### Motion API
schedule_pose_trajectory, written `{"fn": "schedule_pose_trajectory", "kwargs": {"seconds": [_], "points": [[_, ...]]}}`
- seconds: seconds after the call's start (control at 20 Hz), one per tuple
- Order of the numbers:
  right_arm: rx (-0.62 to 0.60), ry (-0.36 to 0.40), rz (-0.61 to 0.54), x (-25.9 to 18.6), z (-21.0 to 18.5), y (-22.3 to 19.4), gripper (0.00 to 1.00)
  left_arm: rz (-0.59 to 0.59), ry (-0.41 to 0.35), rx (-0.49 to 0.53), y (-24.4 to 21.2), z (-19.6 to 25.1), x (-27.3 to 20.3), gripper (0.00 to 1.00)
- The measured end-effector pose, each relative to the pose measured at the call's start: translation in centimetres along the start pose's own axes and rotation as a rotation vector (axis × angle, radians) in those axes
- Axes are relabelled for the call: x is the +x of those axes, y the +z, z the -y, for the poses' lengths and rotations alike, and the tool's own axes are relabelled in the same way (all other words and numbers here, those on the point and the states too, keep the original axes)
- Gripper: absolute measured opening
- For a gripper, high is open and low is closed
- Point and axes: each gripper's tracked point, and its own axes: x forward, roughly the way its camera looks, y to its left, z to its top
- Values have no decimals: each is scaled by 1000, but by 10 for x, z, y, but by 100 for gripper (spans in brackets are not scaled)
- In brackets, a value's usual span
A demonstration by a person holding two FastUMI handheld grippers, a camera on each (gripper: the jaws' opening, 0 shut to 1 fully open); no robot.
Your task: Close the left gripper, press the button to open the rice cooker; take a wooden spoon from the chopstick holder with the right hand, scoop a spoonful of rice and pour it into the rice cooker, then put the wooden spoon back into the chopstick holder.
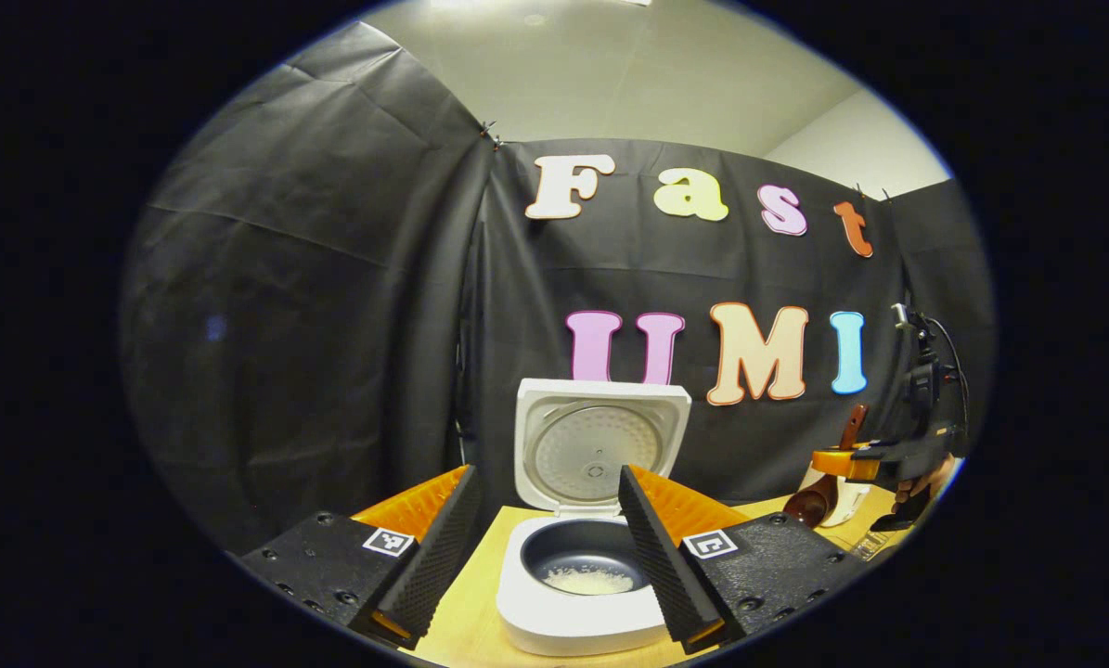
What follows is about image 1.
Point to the white rice cooker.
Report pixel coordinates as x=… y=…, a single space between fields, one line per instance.
x=573 y=622

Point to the brown wooden spoon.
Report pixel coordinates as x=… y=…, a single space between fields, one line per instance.
x=809 y=506

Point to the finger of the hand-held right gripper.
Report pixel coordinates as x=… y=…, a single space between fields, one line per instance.
x=842 y=462

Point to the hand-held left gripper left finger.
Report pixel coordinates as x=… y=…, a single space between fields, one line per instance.
x=438 y=557

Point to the black backdrop cloth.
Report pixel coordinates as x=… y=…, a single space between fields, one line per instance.
x=331 y=325

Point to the ceiling light panel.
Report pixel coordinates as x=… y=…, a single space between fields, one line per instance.
x=535 y=3

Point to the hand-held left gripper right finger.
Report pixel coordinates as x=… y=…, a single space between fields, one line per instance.
x=665 y=566

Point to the white toaster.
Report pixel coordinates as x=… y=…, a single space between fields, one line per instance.
x=846 y=506

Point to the small white rice heap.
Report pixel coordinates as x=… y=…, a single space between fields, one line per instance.
x=589 y=581

